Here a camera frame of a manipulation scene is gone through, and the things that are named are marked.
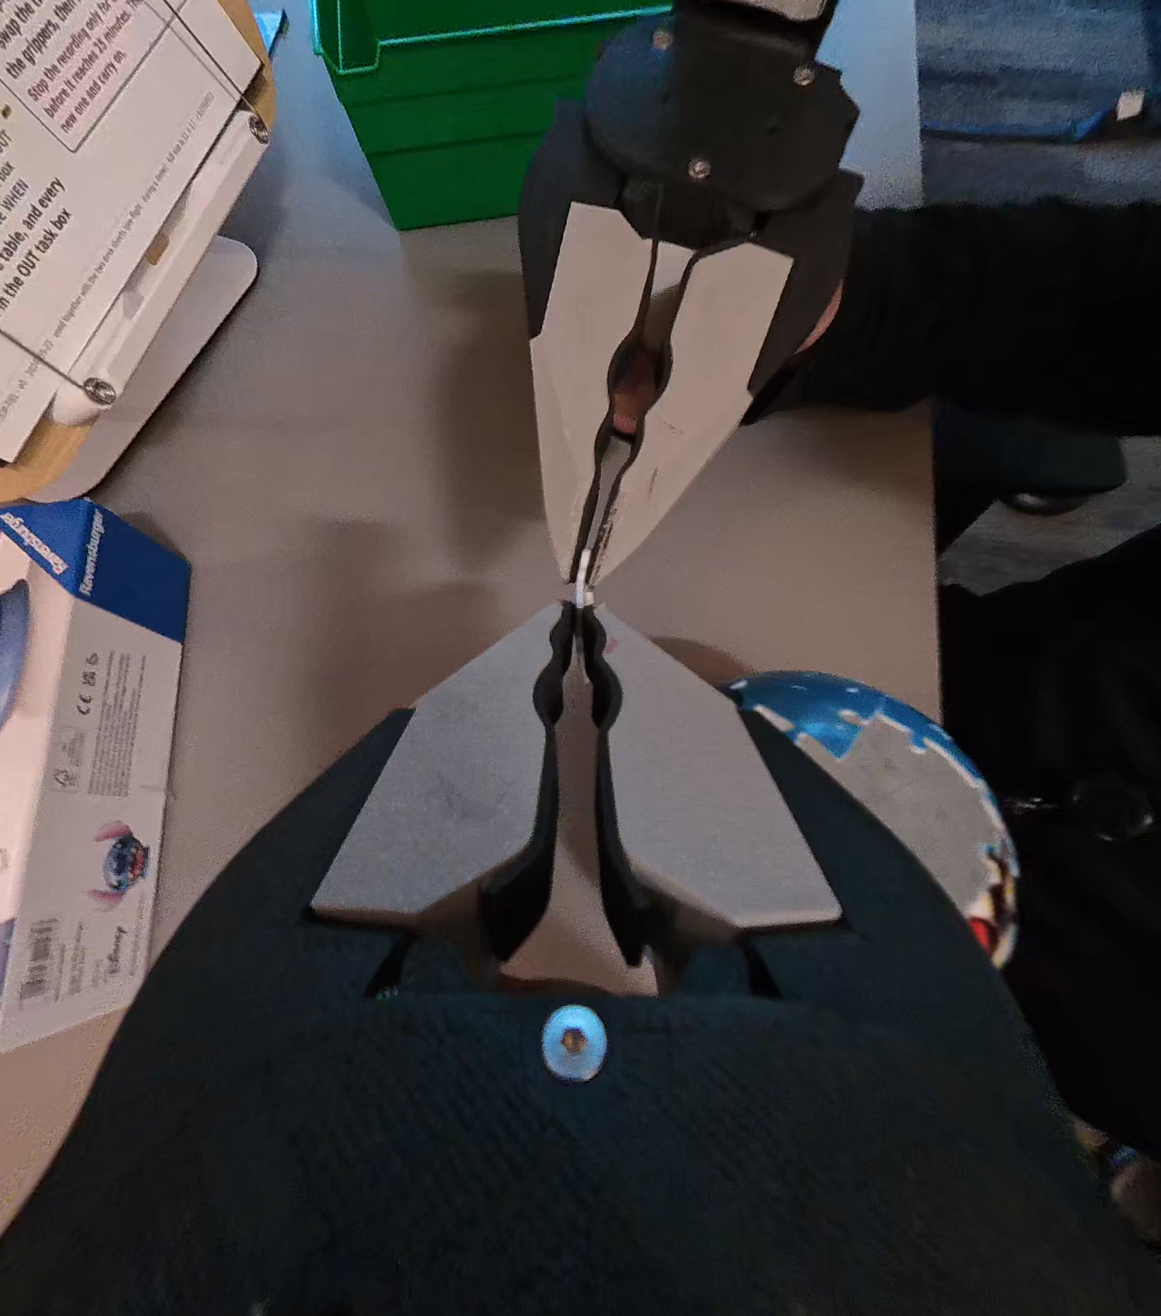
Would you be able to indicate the cartoon puzzle box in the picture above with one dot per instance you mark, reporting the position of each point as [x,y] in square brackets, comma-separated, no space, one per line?
[77,782]

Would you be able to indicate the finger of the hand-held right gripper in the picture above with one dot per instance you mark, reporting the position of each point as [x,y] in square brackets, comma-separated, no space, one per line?
[576,339]
[724,339]

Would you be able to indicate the person's right forearm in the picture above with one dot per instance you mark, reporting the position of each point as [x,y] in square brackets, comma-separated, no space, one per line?
[1002,309]

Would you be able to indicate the blue puzzle ball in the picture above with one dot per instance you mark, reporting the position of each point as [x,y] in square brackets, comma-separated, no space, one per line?
[899,782]

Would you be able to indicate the green plastic bin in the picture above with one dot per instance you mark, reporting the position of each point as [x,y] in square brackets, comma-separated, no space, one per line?
[457,113]

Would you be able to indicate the person's dark clothing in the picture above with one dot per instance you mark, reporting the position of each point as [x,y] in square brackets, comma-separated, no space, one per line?
[1105,823]

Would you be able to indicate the person's right hand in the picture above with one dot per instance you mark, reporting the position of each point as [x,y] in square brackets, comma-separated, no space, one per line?
[642,391]

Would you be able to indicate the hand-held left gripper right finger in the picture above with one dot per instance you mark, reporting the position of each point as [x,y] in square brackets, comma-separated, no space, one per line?
[703,812]

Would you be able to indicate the blue-faced puzzle piece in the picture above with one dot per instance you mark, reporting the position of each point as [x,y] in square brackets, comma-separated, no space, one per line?
[584,582]

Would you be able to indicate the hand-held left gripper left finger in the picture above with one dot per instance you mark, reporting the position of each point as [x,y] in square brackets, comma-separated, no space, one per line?
[427,802]

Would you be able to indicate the printed instruction sheet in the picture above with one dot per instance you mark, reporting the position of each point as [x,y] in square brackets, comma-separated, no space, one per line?
[45,206]

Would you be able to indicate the black office chair base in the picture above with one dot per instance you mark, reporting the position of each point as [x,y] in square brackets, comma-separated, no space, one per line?
[1032,462]

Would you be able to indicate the white board stand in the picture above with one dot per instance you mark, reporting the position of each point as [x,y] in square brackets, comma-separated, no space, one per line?
[200,288]

